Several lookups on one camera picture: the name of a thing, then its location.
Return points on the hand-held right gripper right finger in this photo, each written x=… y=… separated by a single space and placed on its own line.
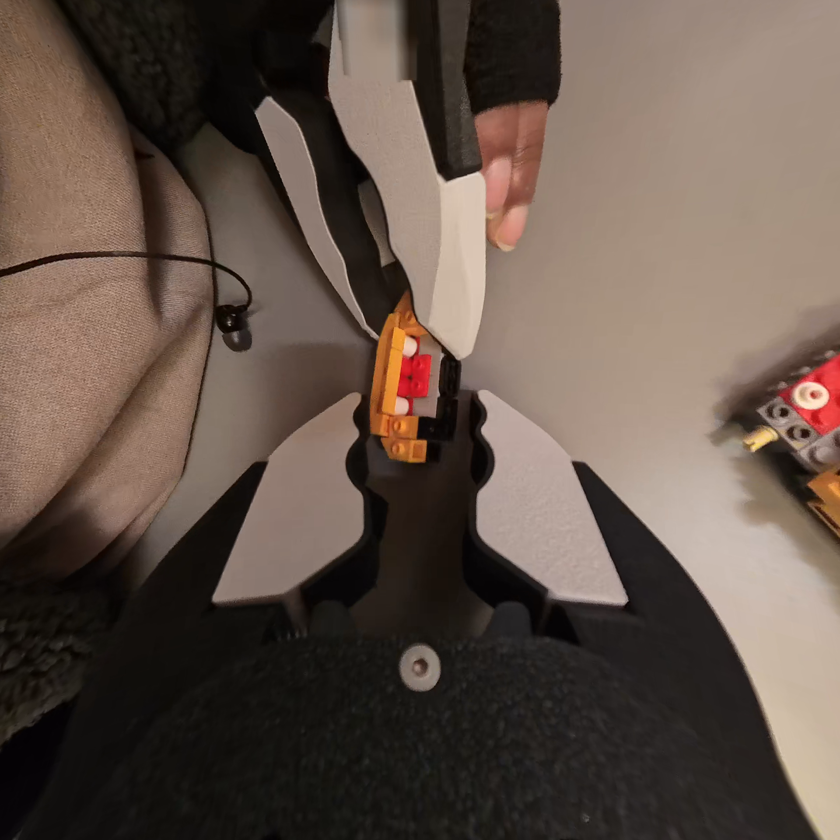
x=545 y=519

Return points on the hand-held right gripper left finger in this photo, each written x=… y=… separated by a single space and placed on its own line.
x=302 y=512

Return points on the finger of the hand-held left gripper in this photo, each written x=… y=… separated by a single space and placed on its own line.
x=420 y=197
x=315 y=197

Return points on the orange red grey lego assembly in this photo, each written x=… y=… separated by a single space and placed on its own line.
x=418 y=381

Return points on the person's left forearm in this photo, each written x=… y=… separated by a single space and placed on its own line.
x=515 y=53

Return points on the yellow lego car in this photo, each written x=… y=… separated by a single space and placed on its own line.
x=803 y=420

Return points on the person's left hand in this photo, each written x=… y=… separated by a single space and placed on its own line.
x=515 y=164

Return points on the dark fleece jacket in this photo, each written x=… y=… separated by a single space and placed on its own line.
x=158 y=66

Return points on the beige garment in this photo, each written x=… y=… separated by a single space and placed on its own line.
x=92 y=328

